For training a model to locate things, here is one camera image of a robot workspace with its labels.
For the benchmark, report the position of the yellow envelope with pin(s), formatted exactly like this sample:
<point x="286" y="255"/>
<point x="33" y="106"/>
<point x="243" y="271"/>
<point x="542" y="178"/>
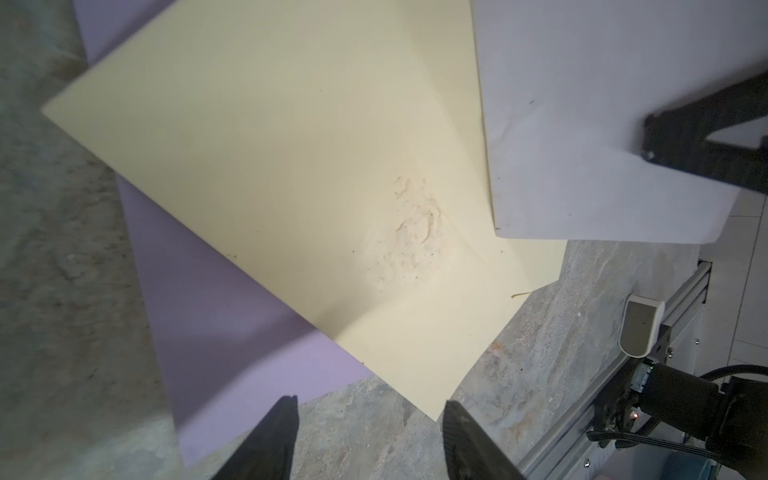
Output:
<point x="335" y="152"/>

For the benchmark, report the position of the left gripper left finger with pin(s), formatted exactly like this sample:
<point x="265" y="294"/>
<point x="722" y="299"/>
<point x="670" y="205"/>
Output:
<point x="267" y="452"/>

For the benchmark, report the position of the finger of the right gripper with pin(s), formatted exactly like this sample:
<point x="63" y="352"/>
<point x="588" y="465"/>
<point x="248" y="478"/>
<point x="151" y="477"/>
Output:
<point x="678" y="138"/>

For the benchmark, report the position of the purple paper sheet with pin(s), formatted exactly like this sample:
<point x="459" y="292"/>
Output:
<point x="227" y="348"/>

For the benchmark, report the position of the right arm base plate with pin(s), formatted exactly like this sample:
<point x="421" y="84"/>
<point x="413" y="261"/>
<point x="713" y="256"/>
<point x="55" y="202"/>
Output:
<point x="614" y="406"/>

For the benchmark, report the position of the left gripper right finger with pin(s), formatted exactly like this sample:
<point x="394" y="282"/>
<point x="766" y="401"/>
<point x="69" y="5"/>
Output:
<point x="470" y="454"/>

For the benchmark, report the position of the aluminium rail frame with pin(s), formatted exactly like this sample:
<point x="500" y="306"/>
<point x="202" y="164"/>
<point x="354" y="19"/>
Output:
<point x="565" y="452"/>

